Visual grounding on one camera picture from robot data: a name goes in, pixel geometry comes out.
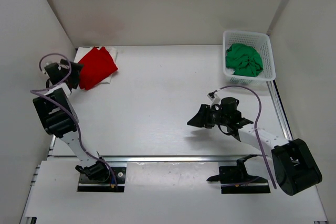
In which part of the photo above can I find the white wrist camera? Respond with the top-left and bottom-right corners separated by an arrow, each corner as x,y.
207,92 -> 221,106
43,61 -> 52,70

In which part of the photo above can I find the red t shirt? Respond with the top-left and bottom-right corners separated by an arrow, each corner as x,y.
77,46 -> 119,91

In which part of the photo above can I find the white plastic basket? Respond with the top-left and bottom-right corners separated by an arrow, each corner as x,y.
222,30 -> 276,86

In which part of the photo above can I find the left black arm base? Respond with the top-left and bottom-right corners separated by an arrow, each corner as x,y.
75,161 -> 127,193

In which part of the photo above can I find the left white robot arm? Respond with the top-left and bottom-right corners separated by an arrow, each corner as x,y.
33,59 -> 110,183

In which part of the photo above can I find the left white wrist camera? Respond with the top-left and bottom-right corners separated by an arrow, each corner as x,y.
43,61 -> 52,70

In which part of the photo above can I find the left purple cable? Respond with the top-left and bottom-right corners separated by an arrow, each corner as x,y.
29,52 -> 118,189

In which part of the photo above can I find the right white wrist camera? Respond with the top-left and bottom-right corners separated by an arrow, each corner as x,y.
207,92 -> 221,106

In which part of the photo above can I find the white t shirt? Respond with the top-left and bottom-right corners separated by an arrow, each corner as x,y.
74,47 -> 119,86

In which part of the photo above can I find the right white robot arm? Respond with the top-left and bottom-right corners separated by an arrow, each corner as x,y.
187,97 -> 322,196

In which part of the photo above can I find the green t shirt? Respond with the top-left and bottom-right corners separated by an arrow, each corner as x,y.
225,43 -> 264,77

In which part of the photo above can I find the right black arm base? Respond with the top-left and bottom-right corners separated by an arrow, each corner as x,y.
206,154 -> 270,194

